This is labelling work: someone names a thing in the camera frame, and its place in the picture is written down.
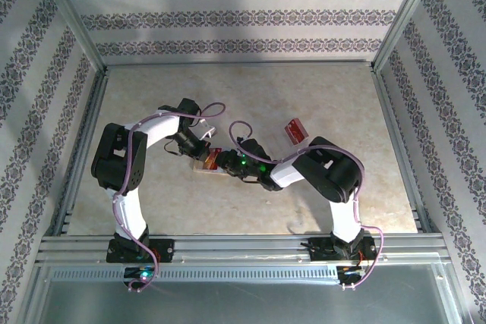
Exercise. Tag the red credit card stack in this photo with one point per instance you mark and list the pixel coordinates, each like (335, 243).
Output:
(297, 131)

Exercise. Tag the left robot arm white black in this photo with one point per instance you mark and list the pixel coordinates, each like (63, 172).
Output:
(155, 130)

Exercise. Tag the aluminium rail along wall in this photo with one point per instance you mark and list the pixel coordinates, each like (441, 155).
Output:
(235, 64)

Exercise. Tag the aluminium corner post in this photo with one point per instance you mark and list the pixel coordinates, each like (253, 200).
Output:
(408, 9)
(68, 9)

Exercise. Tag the small controller circuit board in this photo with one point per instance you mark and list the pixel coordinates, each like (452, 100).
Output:
(142, 274)
(351, 272)

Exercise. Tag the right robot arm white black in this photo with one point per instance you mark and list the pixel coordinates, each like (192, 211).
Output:
(286, 172)

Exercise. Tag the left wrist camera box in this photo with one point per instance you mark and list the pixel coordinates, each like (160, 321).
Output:
(208, 130)

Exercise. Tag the aluminium side rail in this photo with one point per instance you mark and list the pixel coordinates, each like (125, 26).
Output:
(395, 130)
(89, 111)

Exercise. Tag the long aluminium mounting rail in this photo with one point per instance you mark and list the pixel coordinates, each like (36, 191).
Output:
(243, 248)

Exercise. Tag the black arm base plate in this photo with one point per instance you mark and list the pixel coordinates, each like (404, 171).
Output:
(165, 250)
(319, 250)

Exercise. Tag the beige card holder clear sleeves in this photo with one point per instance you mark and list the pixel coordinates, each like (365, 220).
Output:
(199, 169)

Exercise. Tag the grey metal sheet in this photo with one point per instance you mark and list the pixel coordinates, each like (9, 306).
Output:
(235, 303)

